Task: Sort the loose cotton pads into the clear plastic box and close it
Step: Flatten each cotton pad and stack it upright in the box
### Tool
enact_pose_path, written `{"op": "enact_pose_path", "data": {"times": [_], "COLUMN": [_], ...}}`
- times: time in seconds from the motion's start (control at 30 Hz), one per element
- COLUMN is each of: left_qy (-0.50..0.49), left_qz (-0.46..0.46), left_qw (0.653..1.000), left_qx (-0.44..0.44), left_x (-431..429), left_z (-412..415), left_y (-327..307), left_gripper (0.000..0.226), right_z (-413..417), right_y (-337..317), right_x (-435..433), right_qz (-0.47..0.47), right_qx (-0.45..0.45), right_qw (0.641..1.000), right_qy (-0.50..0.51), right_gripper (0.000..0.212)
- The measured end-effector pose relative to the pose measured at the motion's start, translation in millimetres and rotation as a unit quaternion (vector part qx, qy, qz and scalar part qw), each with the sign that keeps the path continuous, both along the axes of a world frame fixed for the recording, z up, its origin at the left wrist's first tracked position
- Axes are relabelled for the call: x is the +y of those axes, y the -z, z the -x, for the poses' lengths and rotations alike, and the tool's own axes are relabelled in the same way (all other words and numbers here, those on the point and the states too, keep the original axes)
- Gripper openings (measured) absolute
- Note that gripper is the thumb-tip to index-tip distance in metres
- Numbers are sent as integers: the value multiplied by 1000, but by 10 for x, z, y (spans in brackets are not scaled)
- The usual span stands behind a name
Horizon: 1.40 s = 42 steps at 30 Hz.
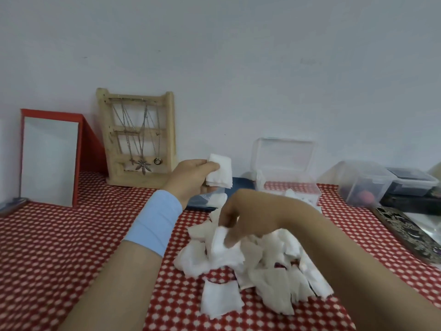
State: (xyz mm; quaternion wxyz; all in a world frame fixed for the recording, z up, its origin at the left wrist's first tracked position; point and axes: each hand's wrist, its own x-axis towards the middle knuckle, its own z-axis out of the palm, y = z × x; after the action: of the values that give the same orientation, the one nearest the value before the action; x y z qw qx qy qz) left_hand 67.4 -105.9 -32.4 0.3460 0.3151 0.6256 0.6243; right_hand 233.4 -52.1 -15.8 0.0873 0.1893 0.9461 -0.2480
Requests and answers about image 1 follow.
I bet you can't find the wooden jewelry stand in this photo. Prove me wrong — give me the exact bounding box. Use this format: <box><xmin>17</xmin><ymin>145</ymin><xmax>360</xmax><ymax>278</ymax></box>
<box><xmin>96</xmin><ymin>87</ymin><xmax>178</xmax><ymax>189</ymax></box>

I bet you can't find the red framed mirror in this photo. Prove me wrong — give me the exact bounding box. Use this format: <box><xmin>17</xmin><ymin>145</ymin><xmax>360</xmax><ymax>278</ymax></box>
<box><xmin>19</xmin><ymin>109</ymin><xmax>107</xmax><ymax>208</ymax></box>

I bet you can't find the ring pendant necklace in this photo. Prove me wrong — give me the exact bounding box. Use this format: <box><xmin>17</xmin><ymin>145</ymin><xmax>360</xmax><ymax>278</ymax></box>
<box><xmin>148</xmin><ymin>101</ymin><xmax>163</xmax><ymax>166</ymax></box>

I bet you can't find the person's right hand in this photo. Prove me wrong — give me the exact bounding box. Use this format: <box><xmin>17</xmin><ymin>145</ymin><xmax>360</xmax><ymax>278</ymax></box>
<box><xmin>219</xmin><ymin>188</ymin><xmax>311</xmax><ymax>249</ymax></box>

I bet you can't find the pile of white cotton pads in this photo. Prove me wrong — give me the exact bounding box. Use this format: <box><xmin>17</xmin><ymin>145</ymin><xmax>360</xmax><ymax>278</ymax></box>
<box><xmin>173</xmin><ymin>193</ymin><xmax>334</xmax><ymax>320</ymax></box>

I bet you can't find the person's right forearm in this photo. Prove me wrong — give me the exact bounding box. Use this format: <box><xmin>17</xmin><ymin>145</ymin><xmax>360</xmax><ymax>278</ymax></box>
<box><xmin>286</xmin><ymin>203</ymin><xmax>441</xmax><ymax>331</ymax></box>

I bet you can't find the clear cotton pad box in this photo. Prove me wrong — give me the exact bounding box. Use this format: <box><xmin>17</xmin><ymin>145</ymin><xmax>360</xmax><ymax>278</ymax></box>
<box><xmin>250</xmin><ymin>137</ymin><xmax>323</xmax><ymax>208</ymax></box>

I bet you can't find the red checkered tablecloth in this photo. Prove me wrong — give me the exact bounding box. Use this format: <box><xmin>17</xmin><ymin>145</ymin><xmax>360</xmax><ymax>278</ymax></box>
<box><xmin>0</xmin><ymin>170</ymin><xmax>441</xmax><ymax>331</ymax></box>

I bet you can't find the clear container with black contents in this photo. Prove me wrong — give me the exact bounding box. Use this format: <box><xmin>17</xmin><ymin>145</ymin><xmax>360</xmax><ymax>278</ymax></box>
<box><xmin>385</xmin><ymin>167</ymin><xmax>440</xmax><ymax>197</ymax></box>

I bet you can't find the dark blue pouch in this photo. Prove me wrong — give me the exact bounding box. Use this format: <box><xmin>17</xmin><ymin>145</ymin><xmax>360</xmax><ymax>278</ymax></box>
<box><xmin>187</xmin><ymin>177</ymin><xmax>256</xmax><ymax>209</ymax></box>

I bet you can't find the person's left hand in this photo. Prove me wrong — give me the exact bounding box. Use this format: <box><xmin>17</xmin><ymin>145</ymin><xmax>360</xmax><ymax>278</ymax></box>
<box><xmin>162</xmin><ymin>159</ymin><xmax>221</xmax><ymax>211</ymax></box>

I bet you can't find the leaf pendant necklace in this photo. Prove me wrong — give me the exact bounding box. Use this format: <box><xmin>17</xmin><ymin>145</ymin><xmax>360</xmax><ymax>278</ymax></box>
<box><xmin>136</xmin><ymin>99</ymin><xmax>152</xmax><ymax>176</ymax></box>

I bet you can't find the black tray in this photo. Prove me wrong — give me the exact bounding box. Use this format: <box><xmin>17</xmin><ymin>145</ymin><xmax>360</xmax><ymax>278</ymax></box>
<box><xmin>379</xmin><ymin>193</ymin><xmax>441</xmax><ymax>216</ymax></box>

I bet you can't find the clear lidded plastic container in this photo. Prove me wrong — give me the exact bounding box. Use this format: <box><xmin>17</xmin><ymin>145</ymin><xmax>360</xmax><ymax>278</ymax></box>
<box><xmin>317</xmin><ymin>160</ymin><xmax>395</xmax><ymax>208</ymax></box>

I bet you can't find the light blue wristband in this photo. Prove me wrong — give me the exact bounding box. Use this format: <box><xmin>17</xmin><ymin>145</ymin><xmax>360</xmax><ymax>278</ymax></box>
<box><xmin>123</xmin><ymin>190</ymin><xmax>183</xmax><ymax>258</ymax></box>

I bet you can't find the phone with patterned case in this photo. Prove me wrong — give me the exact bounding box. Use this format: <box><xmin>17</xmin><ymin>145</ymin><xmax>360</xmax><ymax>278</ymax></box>
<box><xmin>372</xmin><ymin>205</ymin><xmax>441</xmax><ymax>266</ymax></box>

